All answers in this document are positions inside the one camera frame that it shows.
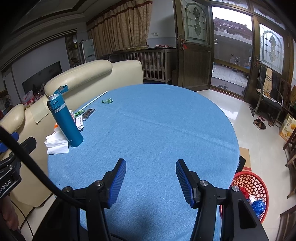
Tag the beige curtain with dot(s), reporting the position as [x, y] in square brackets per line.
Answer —
[122, 25]

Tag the teal insulated bottle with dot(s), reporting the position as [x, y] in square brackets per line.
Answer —
[60, 112]

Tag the black metal chair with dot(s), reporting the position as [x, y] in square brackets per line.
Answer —
[273, 91]

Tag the blue tablecloth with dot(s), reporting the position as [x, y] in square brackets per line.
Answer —
[151, 126]

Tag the white folded tissue stack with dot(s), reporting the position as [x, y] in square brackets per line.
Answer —
[56, 143]

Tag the cardboard box on floor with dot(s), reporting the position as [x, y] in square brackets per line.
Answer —
[244, 152]

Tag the black phone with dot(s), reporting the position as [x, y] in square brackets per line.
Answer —
[241, 164]

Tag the green candy wrapper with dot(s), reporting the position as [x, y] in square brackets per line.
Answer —
[108, 101]

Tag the dark snack wrapper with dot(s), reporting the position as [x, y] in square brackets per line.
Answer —
[88, 113]

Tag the pair of slippers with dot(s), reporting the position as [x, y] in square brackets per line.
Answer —
[260, 125]

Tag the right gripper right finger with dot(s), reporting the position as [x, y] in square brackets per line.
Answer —
[239, 221]

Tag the white stick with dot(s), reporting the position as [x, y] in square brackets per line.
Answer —
[83, 107]

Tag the red mesh trash basket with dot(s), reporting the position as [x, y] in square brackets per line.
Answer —
[253, 188]

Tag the yellow printed carton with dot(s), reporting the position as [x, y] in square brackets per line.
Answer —
[287, 127]

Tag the cream leather sofa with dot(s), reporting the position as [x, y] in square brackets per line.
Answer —
[84, 82]

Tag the blue plastic bag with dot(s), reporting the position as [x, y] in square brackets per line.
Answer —
[259, 207]

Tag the wooden crib railing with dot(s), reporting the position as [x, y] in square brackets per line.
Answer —
[158, 64]

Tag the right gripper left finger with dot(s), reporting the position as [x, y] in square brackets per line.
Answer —
[78, 214]

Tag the person left hand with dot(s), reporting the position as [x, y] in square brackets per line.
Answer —
[9, 214]

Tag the black television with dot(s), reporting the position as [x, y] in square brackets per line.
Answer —
[38, 80]

